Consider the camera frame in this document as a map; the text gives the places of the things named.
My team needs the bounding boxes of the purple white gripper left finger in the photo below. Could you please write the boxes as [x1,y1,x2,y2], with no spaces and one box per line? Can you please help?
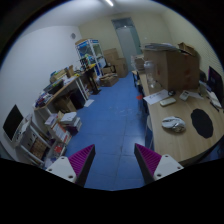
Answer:
[46,144,95,187]

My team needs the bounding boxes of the grey door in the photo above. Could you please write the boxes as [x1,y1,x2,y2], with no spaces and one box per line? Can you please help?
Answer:
[112,17,141,64]

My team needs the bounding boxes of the clear plastic jar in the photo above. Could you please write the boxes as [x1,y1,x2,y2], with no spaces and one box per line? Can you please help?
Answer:
[144,61,156,88]

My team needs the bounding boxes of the stack of boxes on floor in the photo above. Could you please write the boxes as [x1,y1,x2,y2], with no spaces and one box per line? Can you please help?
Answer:
[59,112,82,135]

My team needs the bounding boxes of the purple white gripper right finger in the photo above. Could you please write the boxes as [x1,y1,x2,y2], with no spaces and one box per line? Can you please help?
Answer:
[134,144,183,184]

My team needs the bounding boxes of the large brown cardboard box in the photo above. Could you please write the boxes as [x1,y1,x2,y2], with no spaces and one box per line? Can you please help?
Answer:
[142,43,200,90]

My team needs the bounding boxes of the round black mouse pad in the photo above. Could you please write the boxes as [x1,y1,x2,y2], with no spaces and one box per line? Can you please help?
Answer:
[191,109,214,138]

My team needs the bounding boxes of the small white remote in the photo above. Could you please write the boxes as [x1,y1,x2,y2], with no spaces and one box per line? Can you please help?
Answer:
[179,91,189,101]

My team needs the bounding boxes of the blue glass display cabinet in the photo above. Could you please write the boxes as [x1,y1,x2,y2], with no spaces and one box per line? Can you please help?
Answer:
[75,39,106,77]

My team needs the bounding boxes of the white paper sheet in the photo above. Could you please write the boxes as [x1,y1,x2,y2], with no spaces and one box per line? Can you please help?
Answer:
[144,89,169,105]

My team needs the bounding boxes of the wooden desk with clutter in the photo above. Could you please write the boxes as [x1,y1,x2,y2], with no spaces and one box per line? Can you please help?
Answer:
[34,64,95,114]

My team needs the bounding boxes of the flat cardboard box on floor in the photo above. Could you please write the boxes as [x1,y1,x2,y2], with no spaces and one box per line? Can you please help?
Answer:
[100,73,119,87]

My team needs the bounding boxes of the white computer mouse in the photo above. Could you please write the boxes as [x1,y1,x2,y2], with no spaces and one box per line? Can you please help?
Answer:
[162,116,186,133]

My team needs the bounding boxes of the white storage shelf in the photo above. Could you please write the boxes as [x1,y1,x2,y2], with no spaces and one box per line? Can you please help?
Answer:
[15,116,71,168]

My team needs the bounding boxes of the white framed monitor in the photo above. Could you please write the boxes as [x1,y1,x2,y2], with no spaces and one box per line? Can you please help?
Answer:
[3,105,24,146]

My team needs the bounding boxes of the white remote control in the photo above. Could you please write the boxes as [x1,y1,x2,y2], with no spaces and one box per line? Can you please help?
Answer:
[160,98,176,107]

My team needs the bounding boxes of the black computer monitor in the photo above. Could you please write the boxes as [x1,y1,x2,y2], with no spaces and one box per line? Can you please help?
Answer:
[207,67,223,102]

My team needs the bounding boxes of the ceiling light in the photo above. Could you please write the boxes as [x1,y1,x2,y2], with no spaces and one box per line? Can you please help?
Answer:
[104,0,114,7]

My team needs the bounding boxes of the stacked cardboard boxes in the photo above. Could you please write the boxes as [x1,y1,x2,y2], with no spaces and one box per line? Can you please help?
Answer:
[103,48,128,78]

